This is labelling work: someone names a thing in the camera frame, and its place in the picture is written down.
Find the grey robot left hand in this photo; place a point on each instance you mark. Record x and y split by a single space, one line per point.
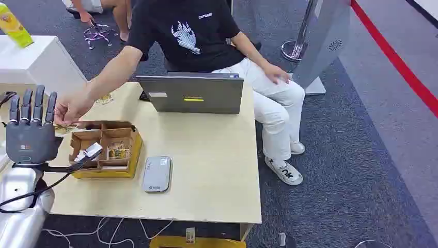
30 140

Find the person's left hand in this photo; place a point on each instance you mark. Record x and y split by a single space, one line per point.
276 73

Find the person's right hand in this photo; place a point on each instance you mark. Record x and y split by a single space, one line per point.
70 109

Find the printed playing card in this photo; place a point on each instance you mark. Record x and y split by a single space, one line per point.
65 129

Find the wooden compartment box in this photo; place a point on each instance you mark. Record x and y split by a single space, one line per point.
106 150

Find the grey standing panel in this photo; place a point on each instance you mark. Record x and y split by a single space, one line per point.
323 44

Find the white cabinet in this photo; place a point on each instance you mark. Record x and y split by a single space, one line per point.
37 63

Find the stack of printed cards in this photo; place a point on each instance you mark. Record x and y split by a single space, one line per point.
118 151

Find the plain white shoe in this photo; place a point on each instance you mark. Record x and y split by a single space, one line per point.
297 148

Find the grey laptop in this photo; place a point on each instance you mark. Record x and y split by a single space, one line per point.
191 94

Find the person in chair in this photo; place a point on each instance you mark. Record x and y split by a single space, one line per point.
191 37

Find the white shoe with black print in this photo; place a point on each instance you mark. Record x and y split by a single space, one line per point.
284 171

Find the yellow green drink carton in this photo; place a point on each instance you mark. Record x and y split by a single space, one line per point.
13 27

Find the person crouching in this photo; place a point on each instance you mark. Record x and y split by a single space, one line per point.
99 10

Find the silver power bank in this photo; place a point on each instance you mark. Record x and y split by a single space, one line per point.
157 174

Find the red floor tape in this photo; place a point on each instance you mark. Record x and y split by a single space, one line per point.
393 56

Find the small grey floor device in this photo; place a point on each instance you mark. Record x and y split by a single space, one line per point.
282 239

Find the small pale plug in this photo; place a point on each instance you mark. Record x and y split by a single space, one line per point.
190 235

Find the yellow box under desk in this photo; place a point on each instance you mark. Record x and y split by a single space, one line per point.
196 242

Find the chrome stanchion post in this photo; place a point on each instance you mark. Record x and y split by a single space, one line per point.
299 37

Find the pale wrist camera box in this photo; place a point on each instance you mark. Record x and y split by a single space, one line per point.
89 151

